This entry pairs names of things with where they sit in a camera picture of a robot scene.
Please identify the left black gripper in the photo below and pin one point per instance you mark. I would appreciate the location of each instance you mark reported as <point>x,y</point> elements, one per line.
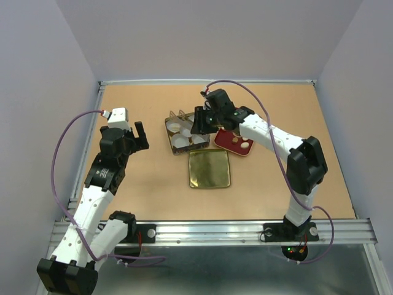
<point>139,143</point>

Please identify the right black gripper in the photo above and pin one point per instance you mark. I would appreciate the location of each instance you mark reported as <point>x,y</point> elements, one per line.
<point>199,126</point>

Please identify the metal tongs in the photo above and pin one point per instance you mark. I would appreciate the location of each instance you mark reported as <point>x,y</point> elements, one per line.
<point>182,119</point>

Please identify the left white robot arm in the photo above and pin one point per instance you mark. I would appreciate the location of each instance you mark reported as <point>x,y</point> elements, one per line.
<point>74,264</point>

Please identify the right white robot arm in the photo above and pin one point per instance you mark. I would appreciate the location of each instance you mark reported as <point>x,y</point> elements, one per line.
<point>301,160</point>

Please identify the white swirl oval chocolate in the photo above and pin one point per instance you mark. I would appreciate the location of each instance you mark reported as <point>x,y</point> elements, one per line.
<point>244,145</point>

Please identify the square chocolate tin box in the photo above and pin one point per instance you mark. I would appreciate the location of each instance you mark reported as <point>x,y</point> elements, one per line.
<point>191,146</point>

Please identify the red lacquer tray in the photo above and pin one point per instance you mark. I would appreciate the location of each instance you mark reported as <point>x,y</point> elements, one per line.
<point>223,139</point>

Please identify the white paper cup front-right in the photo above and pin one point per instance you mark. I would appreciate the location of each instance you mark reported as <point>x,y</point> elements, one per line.
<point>198,139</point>

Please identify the white paper cup centre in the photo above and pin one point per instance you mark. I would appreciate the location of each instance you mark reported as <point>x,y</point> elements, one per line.
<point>185,132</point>

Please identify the white paper cup back-left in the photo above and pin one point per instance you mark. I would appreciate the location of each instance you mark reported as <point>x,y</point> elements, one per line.
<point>168,123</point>

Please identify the white paper cup front-left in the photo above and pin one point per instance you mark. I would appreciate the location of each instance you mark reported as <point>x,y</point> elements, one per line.
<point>179,141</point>

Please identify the gold tin lid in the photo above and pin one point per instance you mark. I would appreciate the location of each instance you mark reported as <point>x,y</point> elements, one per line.
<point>209,169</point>

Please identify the small electronics board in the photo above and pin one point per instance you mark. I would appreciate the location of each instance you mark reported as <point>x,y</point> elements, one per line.
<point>295,253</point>

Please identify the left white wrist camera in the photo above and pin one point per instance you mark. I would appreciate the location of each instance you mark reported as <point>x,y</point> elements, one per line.
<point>119,119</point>

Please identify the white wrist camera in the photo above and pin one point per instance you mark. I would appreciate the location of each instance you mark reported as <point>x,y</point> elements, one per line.
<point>205,91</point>
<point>119,119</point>

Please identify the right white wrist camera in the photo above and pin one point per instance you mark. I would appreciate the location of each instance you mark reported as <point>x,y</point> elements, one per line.
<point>205,91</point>

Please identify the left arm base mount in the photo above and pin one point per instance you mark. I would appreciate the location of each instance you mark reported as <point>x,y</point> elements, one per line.
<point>136,232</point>

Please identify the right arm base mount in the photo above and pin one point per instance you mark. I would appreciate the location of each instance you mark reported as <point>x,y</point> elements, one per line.
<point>276,232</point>

